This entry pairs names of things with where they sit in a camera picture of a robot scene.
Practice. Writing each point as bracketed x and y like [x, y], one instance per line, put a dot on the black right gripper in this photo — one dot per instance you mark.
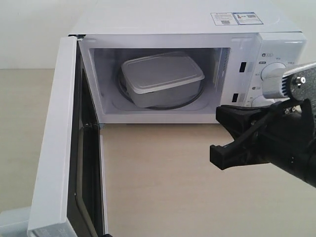
[287, 138]

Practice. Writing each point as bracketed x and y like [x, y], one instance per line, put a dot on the white plastic lidded container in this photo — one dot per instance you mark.
[162, 79]

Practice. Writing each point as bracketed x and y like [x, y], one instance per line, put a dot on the white microwave door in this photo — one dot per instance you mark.
[69, 198]

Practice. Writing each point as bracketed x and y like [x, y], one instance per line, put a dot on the white upper microwave knob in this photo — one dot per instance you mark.
[269, 68]

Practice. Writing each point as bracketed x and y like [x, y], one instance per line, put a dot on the white microwave oven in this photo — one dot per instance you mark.
[230, 56]

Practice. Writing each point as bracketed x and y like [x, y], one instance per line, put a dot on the glass microwave turntable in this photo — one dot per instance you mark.
[187, 101]

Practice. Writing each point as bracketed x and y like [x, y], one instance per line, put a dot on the blue energy label sticker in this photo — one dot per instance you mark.
[246, 18]

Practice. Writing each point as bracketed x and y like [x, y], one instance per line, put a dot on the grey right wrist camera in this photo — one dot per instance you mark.
[297, 82]

